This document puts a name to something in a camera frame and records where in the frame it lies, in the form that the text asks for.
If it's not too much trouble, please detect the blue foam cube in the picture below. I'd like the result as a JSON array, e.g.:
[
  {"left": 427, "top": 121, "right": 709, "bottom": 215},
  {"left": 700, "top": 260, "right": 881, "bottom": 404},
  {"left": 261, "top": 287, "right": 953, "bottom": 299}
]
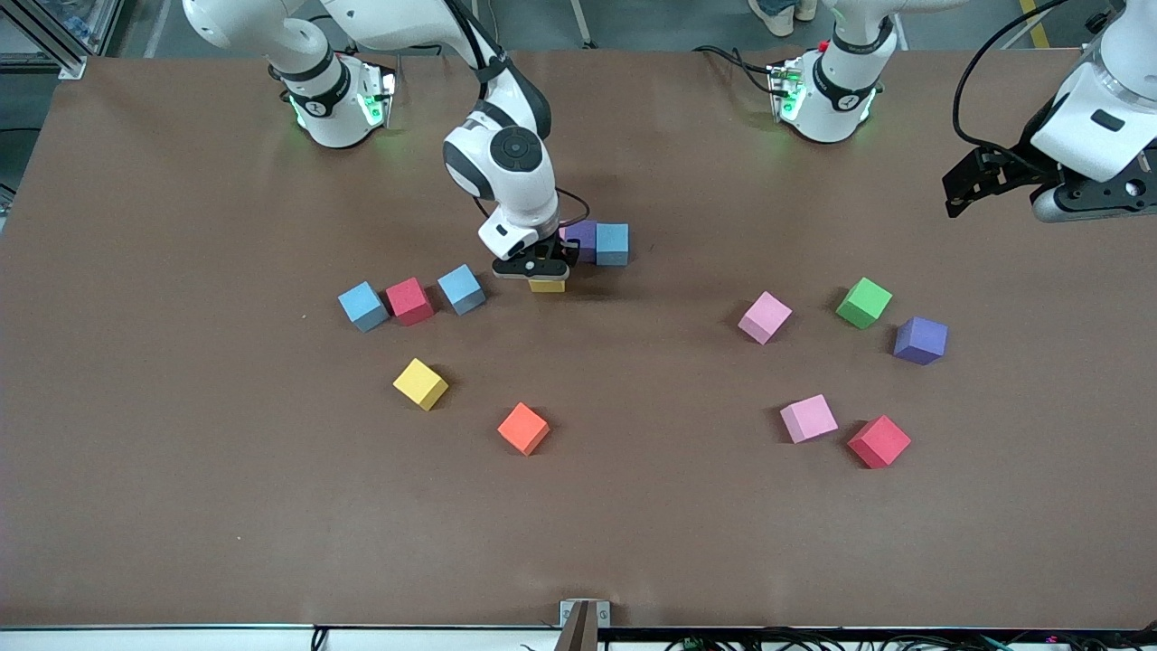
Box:
[
  {"left": 338, "top": 281, "right": 390, "bottom": 334},
  {"left": 595, "top": 222, "right": 630, "bottom": 267},
  {"left": 437, "top": 264, "right": 487, "bottom": 316}
]

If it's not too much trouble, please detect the brown table mat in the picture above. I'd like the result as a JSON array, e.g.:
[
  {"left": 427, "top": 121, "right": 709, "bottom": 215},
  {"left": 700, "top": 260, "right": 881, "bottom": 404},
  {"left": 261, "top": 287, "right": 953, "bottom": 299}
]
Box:
[{"left": 0, "top": 50, "right": 1157, "bottom": 631}]

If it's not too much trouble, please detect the orange foam cube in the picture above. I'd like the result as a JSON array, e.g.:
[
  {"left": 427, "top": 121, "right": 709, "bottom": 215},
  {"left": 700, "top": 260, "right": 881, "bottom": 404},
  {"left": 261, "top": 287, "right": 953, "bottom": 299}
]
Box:
[{"left": 496, "top": 402, "right": 550, "bottom": 457}]

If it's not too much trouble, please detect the white table edge rail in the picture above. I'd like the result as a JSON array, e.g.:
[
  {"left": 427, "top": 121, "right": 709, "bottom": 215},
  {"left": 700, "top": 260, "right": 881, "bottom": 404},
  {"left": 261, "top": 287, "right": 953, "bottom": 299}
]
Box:
[{"left": 0, "top": 626, "right": 561, "bottom": 651}]

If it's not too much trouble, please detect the metal table edge bracket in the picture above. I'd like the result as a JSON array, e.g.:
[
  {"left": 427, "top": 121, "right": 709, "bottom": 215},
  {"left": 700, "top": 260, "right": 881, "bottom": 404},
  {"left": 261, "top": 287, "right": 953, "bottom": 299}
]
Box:
[{"left": 553, "top": 599, "right": 612, "bottom": 651}]

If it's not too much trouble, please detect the aluminium frame post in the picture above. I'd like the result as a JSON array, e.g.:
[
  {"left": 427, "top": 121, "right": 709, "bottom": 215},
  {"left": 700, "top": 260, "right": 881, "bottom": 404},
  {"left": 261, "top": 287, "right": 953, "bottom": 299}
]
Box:
[
  {"left": 1082, "top": 0, "right": 1157, "bottom": 70},
  {"left": 0, "top": 0, "right": 89, "bottom": 80}
]

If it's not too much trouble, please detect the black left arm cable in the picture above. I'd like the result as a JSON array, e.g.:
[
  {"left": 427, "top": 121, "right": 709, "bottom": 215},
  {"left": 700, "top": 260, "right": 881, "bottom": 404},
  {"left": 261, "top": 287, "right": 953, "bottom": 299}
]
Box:
[{"left": 952, "top": 0, "right": 1075, "bottom": 162}]

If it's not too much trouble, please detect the green foam cube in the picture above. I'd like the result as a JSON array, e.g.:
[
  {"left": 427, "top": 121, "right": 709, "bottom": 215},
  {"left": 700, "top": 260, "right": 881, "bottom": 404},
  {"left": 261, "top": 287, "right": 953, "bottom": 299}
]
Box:
[{"left": 834, "top": 277, "right": 894, "bottom": 330}]

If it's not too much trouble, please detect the red foam cube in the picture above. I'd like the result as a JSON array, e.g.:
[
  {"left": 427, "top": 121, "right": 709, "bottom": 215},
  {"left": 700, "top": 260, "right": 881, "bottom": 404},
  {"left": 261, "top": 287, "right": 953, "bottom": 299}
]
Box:
[
  {"left": 847, "top": 415, "right": 912, "bottom": 470},
  {"left": 385, "top": 277, "right": 435, "bottom": 326}
]

